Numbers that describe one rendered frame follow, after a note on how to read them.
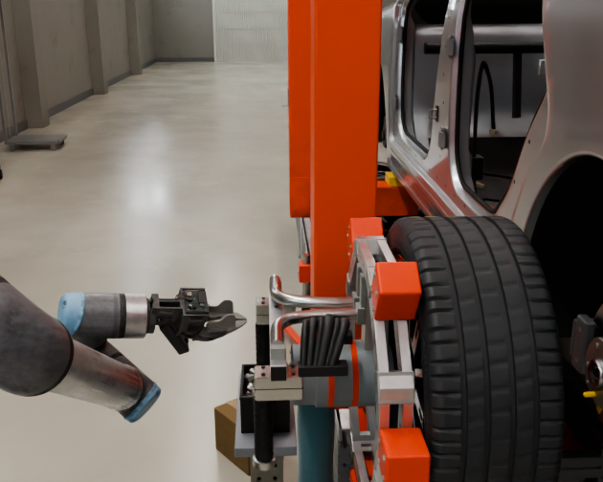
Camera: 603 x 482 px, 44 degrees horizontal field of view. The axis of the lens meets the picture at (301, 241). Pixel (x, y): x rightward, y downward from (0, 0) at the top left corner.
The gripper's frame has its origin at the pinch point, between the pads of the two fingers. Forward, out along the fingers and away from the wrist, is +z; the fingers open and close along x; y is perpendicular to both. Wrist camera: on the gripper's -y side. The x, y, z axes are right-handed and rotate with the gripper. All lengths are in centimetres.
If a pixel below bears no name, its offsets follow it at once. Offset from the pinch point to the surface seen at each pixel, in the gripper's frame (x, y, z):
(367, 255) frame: -1.0, 24.4, 20.2
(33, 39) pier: 783, -468, -40
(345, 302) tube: -3.4, 11.9, 19.3
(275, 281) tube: 8.6, 3.5, 8.6
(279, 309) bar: 0.1, 4.6, 7.5
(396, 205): 160, -117, 140
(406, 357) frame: -25.7, 25.5, 20.4
